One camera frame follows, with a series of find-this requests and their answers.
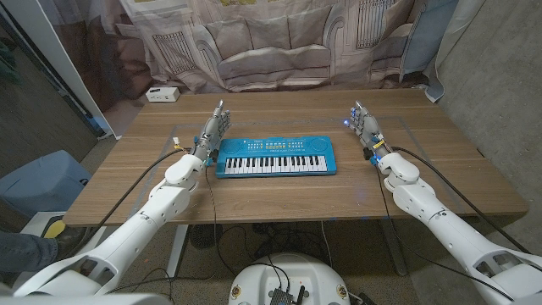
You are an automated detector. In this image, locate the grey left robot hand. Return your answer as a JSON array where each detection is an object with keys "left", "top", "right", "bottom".
[{"left": 191, "top": 99, "right": 232, "bottom": 167}]

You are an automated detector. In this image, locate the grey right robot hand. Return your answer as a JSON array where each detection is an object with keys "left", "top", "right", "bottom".
[{"left": 343, "top": 100, "right": 393, "bottom": 164}]

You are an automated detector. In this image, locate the blue toy piano keyboard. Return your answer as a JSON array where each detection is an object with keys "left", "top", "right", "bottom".
[{"left": 214, "top": 135, "right": 338, "bottom": 179}]

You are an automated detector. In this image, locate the white power strip box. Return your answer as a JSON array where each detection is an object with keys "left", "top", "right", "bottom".
[{"left": 145, "top": 86, "right": 181, "bottom": 103}]

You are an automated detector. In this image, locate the round black floor fan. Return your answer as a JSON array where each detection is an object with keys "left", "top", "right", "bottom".
[{"left": 189, "top": 223, "right": 224, "bottom": 250}]

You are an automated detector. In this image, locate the printed sofa backdrop cloth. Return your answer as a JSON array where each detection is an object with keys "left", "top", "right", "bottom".
[{"left": 40, "top": 0, "right": 488, "bottom": 103}]

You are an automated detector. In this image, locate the white table leg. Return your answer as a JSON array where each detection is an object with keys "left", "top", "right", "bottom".
[{"left": 165, "top": 224, "right": 190, "bottom": 279}]

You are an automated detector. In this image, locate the grey table leg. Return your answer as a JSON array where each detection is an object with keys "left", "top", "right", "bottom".
[{"left": 379, "top": 218, "right": 408, "bottom": 276}]

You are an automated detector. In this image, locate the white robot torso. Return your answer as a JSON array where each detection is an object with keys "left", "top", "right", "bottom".
[{"left": 228, "top": 252, "right": 351, "bottom": 305}]

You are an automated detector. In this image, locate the black box with antenna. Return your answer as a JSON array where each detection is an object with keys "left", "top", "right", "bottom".
[{"left": 268, "top": 286, "right": 307, "bottom": 305}]

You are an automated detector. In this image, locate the blue-grey plastic bin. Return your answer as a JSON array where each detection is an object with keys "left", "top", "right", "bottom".
[{"left": 0, "top": 149, "right": 92, "bottom": 219}]

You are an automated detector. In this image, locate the white platform with yellow mark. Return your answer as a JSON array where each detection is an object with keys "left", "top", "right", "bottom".
[{"left": 19, "top": 210, "right": 69, "bottom": 241}]

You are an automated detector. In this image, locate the person's leg with dark shoe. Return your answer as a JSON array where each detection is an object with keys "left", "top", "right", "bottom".
[{"left": 0, "top": 225, "right": 89, "bottom": 275}]

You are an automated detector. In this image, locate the thin black left wrist cable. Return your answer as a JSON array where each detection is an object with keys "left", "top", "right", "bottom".
[{"left": 204, "top": 165, "right": 239, "bottom": 277}]

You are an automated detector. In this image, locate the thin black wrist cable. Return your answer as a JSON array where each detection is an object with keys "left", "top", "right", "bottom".
[
  {"left": 204, "top": 165, "right": 239, "bottom": 277},
  {"left": 373, "top": 164, "right": 517, "bottom": 302}
]

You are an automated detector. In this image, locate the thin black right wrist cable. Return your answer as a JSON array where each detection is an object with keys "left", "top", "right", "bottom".
[{"left": 373, "top": 164, "right": 517, "bottom": 302}]

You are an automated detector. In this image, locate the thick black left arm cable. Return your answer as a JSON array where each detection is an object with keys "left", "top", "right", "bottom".
[{"left": 78, "top": 147, "right": 191, "bottom": 255}]

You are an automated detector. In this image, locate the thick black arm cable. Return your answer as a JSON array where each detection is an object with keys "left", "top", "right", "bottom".
[
  {"left": 391, "top": 146, "right": 533, "bottom": 255},
  {"left": 78, "top": 147, "right": 191, "bottom": 255}
]

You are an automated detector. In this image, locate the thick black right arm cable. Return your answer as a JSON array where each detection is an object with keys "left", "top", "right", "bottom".
[{"left": 391, "top": 146, "right": 533, "bottom": 255}]

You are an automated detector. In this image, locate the tangle of black floor cables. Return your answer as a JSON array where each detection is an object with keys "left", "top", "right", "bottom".
[{"left": 215, "top": 222, "right": 335, "bottom": 272}]

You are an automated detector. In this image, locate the white slanted panel frame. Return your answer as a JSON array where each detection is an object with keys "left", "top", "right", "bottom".
[{"left": 0, "top": 0, "right": 124, "bottom": 141}]

